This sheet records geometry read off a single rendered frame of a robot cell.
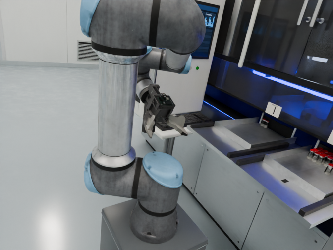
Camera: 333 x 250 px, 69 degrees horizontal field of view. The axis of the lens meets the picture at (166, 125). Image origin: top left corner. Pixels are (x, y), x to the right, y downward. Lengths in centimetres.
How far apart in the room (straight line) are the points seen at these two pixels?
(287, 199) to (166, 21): 71
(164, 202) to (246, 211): 102
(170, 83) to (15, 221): 137
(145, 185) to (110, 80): 29
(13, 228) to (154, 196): 140
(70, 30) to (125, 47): 539
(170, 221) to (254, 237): 99
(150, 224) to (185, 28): 52
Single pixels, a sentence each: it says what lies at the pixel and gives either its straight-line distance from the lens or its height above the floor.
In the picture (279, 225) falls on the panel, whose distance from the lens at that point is 152.
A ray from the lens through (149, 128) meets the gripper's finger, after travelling 76.
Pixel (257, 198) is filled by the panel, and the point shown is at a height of 50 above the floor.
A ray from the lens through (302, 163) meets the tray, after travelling 123.
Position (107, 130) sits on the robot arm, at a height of 112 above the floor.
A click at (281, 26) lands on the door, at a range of 142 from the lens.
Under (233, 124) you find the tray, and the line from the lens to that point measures 141.
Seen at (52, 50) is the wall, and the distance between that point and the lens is 589.
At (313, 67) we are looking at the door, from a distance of 129.
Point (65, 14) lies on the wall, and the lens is 584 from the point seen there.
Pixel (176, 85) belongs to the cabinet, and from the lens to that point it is 151.
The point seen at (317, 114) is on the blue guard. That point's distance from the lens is 127.
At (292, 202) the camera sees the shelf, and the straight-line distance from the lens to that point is 95.
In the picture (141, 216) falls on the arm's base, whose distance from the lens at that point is 74.
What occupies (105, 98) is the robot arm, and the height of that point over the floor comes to 119.
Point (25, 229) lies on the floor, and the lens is 192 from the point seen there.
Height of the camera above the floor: 138
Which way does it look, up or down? 24 degrees down
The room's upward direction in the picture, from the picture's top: 9 degrees clockwise
